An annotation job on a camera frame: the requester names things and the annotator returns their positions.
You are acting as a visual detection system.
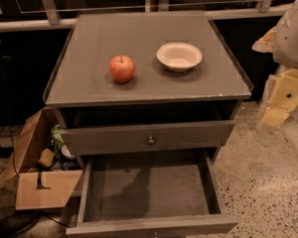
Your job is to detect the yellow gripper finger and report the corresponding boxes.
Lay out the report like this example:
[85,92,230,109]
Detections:
[262,68,298,127]

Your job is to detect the red apple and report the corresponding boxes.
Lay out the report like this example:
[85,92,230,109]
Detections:
[109,55,135,83]

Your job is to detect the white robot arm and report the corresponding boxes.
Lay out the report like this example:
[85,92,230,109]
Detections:
[252,0,298,127]

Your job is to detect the grey top drawer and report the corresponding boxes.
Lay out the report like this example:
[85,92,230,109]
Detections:
[61,120,235,156]

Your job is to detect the grey drawer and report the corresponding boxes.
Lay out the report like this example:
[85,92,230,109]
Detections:
[61,120,235,156]
[67,151,238,238]

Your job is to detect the grey drawer cabinet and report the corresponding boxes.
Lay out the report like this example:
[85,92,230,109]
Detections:
[42,10,254,238]

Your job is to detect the round drawer knob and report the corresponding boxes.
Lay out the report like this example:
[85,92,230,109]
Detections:
[147,136,156,146]

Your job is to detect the grey middle drawer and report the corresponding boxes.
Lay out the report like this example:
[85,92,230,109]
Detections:
[67,151,238,238]

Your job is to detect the white bowl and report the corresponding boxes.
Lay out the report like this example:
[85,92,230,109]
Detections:
[156,43,203,72]

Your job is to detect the green bag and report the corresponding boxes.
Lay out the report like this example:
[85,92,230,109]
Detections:
[51,124,65,153]

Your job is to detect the metal railing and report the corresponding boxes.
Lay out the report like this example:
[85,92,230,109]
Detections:
[0,0,298,34]

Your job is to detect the yellow sponge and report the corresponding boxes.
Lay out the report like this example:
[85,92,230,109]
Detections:
[38,149,55,168]

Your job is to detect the cardboard box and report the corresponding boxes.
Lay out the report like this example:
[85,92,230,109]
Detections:
[2,108,82,210]

